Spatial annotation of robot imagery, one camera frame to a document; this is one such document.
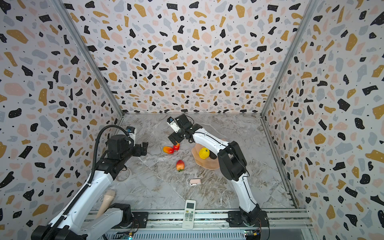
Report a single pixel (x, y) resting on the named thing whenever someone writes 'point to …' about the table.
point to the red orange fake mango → (168, 150)
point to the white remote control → (189, 214)
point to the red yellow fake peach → (180, 165)
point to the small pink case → (195, 181)
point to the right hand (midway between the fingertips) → (172, 130)
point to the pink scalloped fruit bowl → (209, 163)
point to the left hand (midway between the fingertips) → (137, 139)
